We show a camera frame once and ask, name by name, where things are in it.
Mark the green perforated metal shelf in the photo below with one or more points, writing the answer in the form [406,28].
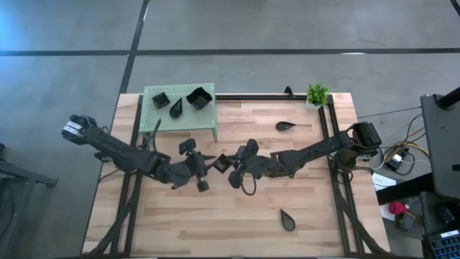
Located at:
[194,120]

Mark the dark grey box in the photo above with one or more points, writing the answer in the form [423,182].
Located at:
[431,212]

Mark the small potted green plant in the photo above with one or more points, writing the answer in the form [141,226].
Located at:
[317,94]

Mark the red cloth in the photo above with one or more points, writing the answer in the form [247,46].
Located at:
[397,208]

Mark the black wavy square bowl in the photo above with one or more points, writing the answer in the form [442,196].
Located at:
[198,98]

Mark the small power supply box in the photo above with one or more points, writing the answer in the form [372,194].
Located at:
[395,161]

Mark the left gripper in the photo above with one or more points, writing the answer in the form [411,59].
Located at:
[187,171]

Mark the black metal stand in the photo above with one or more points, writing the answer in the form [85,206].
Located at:
[28,175]

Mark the black aluminium table frame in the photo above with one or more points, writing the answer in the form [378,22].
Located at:
[251,96]

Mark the black square mini plate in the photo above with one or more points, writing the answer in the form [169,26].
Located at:
[160,100]
[223,164]

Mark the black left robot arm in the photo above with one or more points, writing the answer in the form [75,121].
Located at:
[118,153]

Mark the black pole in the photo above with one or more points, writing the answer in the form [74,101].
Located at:
[449,98]

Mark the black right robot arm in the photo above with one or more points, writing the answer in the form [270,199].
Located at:
[316,151]

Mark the white paper sheet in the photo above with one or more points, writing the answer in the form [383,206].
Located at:
[382,180]

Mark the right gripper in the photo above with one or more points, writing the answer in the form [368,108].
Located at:
[255,167]

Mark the dark grey cloth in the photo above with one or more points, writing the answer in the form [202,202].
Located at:
[404,223]

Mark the parts organizer box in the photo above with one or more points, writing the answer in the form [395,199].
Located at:
[443,246]

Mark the black frame clamp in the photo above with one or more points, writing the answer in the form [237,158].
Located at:
[288,93]

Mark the grey flat panel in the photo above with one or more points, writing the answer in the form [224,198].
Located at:
[445,144]

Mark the black teardrop mini plate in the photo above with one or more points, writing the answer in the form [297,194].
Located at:
[175,111]
[284,126]
[288,222]

